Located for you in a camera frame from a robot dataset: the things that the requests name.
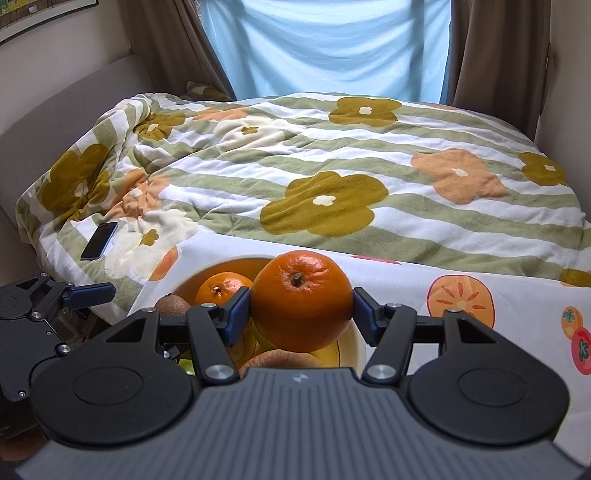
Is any orange mandarin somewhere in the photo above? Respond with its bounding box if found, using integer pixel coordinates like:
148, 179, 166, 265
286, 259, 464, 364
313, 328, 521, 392
194, 272, 252, 305

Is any brown kiwi with sticker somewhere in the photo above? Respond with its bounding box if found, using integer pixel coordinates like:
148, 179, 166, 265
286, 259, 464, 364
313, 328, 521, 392
154, 293, 191, 317

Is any large orange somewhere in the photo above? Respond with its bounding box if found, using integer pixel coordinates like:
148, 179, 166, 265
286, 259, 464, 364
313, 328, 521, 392
250, 250, 353, 353

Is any large russet apple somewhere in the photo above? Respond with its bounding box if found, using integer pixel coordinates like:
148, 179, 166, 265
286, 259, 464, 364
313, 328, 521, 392
239, 349, 325, 377

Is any yellow duck bowl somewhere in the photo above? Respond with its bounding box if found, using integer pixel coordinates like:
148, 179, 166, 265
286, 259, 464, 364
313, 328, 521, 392
166, 251, 367, 372

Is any black smartphone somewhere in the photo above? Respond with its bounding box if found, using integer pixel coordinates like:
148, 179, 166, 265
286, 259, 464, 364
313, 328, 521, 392
80, 222, 118, 261

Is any floral striped duvet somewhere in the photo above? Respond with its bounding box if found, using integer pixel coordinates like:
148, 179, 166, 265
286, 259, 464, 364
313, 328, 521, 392
15, 93, 590, 321

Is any white fruit print cloth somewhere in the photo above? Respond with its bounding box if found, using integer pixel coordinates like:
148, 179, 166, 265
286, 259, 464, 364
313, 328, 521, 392
130, 230, 590, 463

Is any grey headboard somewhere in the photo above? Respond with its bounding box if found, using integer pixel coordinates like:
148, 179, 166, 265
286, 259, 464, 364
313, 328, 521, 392
1, 55, 153, 221

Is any floral pillow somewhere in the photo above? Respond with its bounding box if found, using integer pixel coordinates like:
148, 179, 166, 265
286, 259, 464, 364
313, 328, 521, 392
183, 81, 232, 102

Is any left brown curtain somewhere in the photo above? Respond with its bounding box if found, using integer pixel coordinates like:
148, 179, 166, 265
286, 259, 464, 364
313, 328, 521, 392
119, 0, 235, 100

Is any brown curtain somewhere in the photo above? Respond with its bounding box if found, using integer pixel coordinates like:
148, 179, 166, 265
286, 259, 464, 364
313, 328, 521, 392
445, 0, 551, 139
119, 0, 235, 100

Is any blue sheet over window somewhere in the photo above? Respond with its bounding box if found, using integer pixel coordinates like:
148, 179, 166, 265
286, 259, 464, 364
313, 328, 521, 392
197, 1, 451, 103

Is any right brown curtain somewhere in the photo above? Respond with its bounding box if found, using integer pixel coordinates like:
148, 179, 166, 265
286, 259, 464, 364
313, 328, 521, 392
445, 0, 551, 139

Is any framed wall picture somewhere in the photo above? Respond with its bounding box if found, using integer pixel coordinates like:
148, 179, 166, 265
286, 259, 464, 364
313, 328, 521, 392
0, 0, 99, 44

